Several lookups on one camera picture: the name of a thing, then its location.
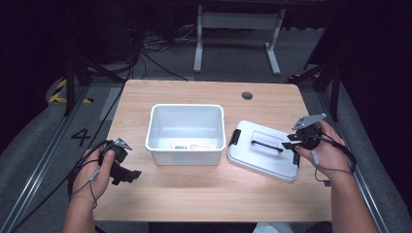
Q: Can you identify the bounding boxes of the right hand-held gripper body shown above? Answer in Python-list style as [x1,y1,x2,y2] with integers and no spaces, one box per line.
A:
[291,113,327,150]

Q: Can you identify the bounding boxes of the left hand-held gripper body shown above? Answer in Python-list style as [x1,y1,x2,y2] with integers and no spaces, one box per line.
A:
[97,137,134,178]

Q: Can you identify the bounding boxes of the white lid with black handle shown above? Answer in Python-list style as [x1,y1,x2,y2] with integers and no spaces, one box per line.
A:
[226,119,301,183]

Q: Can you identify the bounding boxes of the white plastic storage box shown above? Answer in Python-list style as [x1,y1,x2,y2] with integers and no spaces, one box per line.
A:
[145,103,226,167]

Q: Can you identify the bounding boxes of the person's left hand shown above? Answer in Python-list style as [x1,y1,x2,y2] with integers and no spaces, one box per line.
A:
[71,148,117,202]

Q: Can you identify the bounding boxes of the person's right hand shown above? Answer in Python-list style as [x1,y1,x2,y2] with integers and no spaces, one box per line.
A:
[294,119,353,181]

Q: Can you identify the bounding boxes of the black tripod stand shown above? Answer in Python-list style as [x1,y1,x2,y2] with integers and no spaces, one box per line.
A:
[62,52,126,117]
[287,60,342,123]

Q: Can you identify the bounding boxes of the white barcode label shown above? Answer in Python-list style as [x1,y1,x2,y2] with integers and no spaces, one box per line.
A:
[170,143,218,151]

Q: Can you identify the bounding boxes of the person's clothing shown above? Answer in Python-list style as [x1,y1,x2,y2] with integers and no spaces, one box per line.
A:
[147,220,333,233]

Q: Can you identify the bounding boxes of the grey cable with white plug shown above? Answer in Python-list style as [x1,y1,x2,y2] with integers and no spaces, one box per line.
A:
[69,169,101,210]
[311,149,355,187]

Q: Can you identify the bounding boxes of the black cable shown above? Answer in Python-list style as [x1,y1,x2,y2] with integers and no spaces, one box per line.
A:
[12,139,113,229]
[319,131,358,173]

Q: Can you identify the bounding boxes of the grey metal floor rail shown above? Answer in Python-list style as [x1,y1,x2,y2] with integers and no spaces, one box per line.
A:
[315,90,391,233]
[0,84,89,233]

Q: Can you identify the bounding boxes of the bundle of black floor cables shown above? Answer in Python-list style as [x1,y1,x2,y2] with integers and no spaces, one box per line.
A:
[134,27,197,83]

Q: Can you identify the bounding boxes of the grey metal table frame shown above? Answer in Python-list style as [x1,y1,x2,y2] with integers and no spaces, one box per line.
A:
[192,4,287,77]

